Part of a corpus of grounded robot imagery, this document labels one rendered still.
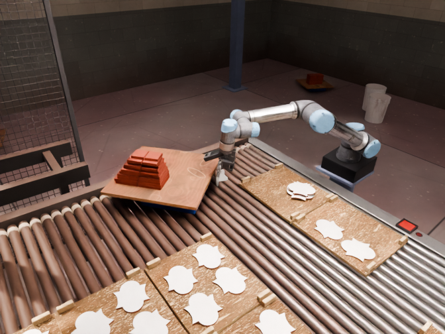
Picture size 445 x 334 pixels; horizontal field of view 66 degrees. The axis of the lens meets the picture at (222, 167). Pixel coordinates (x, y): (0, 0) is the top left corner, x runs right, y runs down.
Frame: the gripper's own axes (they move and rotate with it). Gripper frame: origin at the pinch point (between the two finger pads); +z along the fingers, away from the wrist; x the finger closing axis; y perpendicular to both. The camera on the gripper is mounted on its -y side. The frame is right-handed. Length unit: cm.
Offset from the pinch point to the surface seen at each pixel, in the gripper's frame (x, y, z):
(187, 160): 11.7, -20.3, 1.3
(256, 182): 11.9, 21.0, 7.7
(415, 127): 327, 236, 104
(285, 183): 14.6, 37.3, 6.3
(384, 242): -25, 83, -1
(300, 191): 3.2, 45.3, 1.3
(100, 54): 363, -252, 88
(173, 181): -10.1, -22.2, -0.1
